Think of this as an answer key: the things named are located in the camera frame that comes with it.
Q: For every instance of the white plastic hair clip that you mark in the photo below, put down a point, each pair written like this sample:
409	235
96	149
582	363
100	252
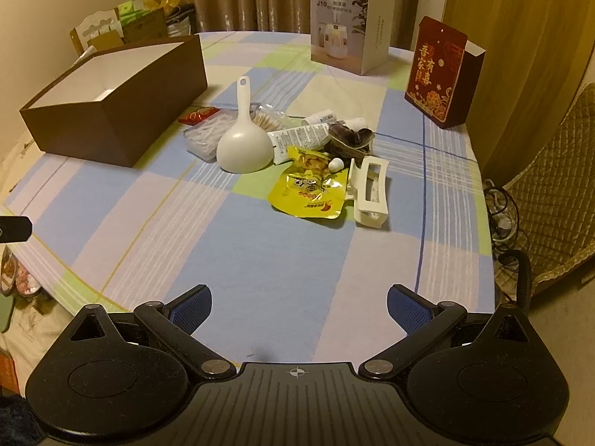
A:
366	188

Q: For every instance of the plaid tablecloth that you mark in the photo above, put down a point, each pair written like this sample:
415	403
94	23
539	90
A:
284	289

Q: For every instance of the cotton swab bag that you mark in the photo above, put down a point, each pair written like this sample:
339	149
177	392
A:
268	119

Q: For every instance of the small white bottle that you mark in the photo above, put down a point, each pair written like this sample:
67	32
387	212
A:
321	117

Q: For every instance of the brown cardboard storage box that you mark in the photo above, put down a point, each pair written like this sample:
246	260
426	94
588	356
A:
113	105

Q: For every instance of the yellow snack pouch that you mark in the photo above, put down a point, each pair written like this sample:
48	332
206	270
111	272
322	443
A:
307	189

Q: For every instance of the brown velvet scrunchie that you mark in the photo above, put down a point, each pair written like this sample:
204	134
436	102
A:
347	144

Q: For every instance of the quilted beige chair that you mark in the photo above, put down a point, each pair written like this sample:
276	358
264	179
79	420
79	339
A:
555	197

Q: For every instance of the white humidifier box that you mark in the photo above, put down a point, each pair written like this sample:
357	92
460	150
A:
353	35

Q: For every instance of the stacked white bowls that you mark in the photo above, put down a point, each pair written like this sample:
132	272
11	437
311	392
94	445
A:
182	22

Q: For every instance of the green tissue packs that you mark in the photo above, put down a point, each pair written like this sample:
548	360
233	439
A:
131	10

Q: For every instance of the red gift box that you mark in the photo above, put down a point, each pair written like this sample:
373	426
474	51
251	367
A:
444	73

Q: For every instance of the red candy packet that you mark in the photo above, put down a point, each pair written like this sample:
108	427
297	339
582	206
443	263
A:
197	116

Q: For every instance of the white cream tube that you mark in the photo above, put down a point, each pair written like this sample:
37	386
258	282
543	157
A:
311	137

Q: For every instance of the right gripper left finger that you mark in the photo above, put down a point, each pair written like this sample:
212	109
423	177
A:
171	325

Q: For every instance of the white rice paddle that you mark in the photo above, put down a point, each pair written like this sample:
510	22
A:
245	147

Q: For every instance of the brown cardboard boxes pile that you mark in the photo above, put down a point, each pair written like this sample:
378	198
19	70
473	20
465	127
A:
103	30

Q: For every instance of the small white cap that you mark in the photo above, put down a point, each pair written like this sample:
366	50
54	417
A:
336	165

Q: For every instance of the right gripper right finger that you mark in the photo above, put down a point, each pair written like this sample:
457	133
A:
426	325

